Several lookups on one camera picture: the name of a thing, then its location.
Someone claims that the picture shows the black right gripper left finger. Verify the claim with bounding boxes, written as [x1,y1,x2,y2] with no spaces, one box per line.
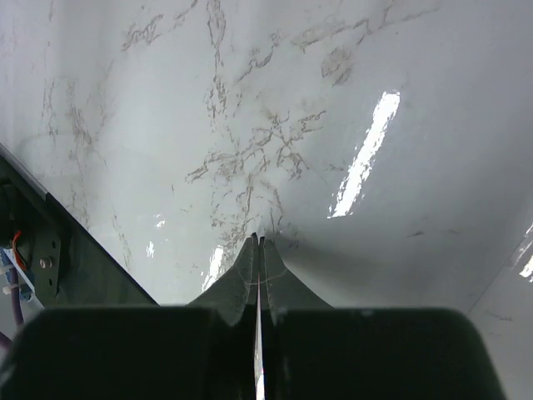
[1,236,259,399]

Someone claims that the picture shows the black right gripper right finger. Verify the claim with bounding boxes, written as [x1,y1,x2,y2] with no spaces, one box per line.
[258,239,505,399]

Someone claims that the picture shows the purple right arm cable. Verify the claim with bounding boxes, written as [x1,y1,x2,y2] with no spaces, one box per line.
[0,270,26,355]

